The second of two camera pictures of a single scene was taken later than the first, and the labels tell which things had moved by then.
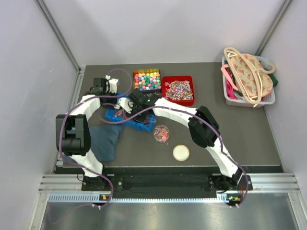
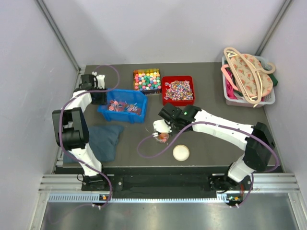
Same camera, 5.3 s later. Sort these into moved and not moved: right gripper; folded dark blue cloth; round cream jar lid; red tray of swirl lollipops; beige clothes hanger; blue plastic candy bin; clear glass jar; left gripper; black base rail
Moved: blue plastic candy bin; left gripper; right gripper
Not moved: clear glass jar; round cream jar lid; folded dark blue cloth; beige clothes hanger; black base rail; red tray of swirl lollipops
